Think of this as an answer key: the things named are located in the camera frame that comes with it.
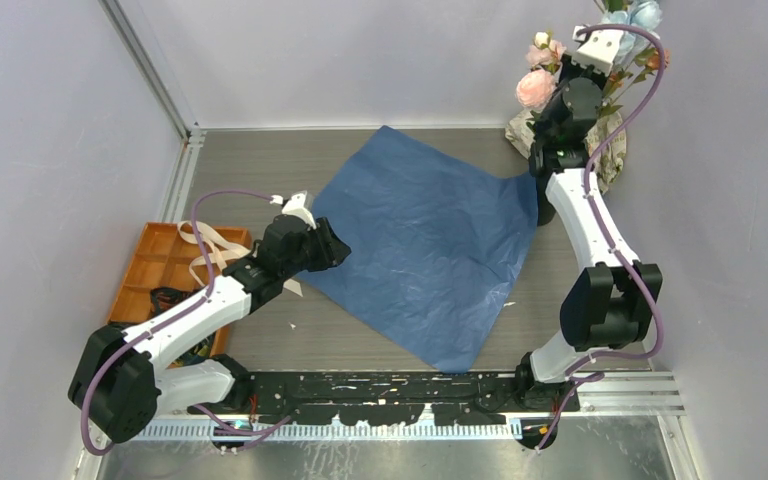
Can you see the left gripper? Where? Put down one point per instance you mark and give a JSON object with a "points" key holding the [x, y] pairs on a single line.
{"points": [[331, 250]]}

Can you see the blue paper flower bouquet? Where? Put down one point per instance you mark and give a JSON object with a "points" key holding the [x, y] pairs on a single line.
{"points": [[436, 246]]}

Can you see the cream ribbon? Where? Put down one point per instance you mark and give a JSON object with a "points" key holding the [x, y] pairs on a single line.
{"points": [[220, 252]]}

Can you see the pink rose flower stem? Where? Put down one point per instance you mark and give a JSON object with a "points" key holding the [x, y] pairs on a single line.
{"points": [[534, 90]]}

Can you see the blue hydrangea flower stem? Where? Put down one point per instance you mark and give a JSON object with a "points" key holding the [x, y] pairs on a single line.
{"points": [[644, 14]]}

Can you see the orange rose flower stem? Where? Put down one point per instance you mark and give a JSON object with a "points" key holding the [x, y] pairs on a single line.
{"points": [[643, 67]]}

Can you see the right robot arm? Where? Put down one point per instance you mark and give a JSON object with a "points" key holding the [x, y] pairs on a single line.
{"points": [[609, 306]]}

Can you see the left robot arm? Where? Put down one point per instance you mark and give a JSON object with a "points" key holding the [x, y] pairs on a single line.
{"points": [[126, 377]]}

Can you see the black vase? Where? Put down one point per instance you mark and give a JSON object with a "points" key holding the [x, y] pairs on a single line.
{"points": [[545, 210]]}

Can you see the rolled dark item front right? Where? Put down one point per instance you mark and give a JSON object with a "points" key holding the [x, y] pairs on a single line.
{"points": [[196, 354]]}

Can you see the rolled dark item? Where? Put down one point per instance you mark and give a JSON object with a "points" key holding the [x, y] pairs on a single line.
{"points": [[196, 354], [164, 298]]}

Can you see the orange wooden tray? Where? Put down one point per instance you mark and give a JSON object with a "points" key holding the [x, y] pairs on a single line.
{"points": [[161, 259]]}

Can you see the rolled dark item middle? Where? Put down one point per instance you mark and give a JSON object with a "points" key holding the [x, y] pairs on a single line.
{"points": [[164, 298]]}

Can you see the patterned cream cloth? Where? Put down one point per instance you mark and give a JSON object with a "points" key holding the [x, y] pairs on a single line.
{"points": [[607, 168]]}

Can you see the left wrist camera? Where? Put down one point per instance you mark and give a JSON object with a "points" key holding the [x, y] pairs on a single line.
{"points": [[297, 205]]}

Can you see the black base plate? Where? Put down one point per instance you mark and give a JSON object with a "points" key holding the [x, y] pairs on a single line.
{"points": [[389, 398]]}

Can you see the aluminium rail frame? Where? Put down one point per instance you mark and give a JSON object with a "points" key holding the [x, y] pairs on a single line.
{"points": [[611, 407]]}

